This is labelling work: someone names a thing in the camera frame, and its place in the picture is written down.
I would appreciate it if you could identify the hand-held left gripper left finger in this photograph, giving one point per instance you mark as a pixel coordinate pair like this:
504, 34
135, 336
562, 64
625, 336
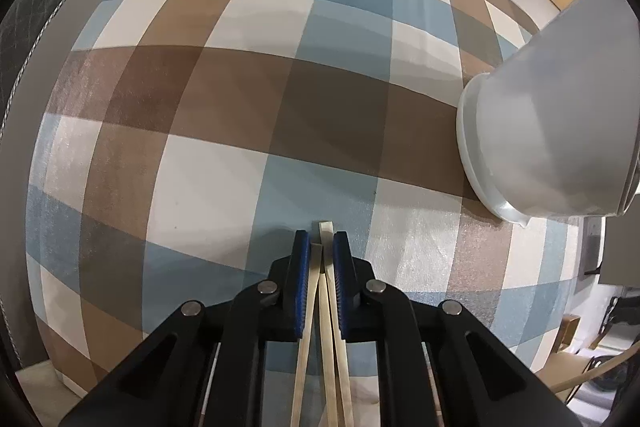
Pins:
301, 287

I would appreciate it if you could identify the white utensil holder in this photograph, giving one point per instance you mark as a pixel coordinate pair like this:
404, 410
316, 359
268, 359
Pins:
550, 117

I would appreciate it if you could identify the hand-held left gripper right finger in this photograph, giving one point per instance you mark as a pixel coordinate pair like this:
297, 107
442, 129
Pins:
341, 287

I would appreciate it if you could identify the white woven cloth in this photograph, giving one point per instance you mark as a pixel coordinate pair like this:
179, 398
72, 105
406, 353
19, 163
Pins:
45, 392

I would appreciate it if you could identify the grey panel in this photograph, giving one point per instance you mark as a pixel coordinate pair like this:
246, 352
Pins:
620, 257

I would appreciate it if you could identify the checked blue brown rug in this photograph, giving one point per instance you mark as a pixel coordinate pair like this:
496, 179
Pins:
200, 107

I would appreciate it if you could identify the pale wooden chopstick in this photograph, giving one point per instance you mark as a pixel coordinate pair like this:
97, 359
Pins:
330, 382
345, 382
306, 332

